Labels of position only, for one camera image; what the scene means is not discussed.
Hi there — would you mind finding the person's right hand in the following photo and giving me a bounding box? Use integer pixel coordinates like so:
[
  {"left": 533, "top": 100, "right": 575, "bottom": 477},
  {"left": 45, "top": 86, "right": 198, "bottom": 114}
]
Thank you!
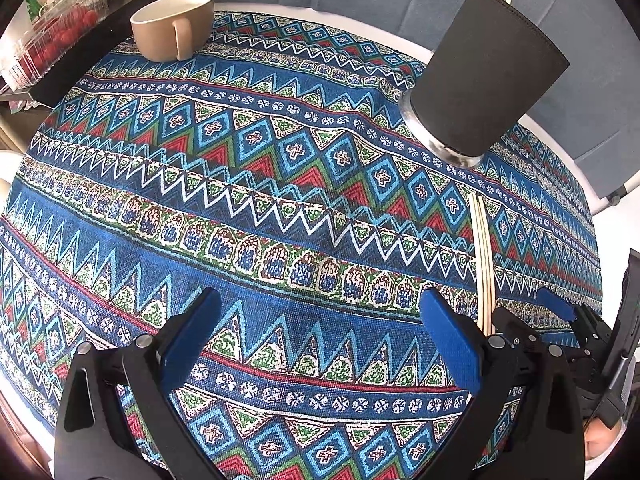
[{"left": 584, "top": 417, "right": 623, "bottom": 460}]

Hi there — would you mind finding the clear box of red items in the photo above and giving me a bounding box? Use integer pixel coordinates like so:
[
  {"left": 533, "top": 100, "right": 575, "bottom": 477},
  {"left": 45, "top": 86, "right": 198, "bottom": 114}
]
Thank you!
[{"left": 1, "top": 0, "right": 108, "bottom": 91}]

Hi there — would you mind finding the black cylindrical utensil holder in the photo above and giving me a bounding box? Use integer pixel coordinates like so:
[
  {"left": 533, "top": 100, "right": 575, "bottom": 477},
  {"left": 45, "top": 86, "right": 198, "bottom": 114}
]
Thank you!
[{"left": 398, "top": 0, "right": 570, "bottom": 169}]

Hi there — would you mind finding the wooden chopstick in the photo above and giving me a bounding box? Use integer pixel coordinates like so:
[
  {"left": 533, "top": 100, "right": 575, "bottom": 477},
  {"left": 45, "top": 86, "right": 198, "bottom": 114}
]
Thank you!
[
  {"left": 477, "top": 195, "right": 496, "bottom": 336},
  {"left": 468, "top": 192, "right": 487, "bottom": 336}
]

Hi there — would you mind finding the beige ceramic mug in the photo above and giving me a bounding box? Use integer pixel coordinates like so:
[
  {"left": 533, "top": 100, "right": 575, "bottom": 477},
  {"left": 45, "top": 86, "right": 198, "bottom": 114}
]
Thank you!
[{"left": 130, "top": 0, "right": 215, "bottom": 63}]

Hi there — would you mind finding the patterned blue tablecloth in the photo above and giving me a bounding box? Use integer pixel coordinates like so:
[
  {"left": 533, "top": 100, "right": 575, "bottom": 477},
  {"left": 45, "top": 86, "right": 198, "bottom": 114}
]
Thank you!
[{"left": 1, "top": 12, "right": 602, "bottom": 479}]

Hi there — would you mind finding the black side shelf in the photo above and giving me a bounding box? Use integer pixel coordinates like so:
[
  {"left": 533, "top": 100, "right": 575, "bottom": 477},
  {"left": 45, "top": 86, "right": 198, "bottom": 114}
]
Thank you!
[{"left": 27, "top": 0, "right": 156, "bottom": 108}]

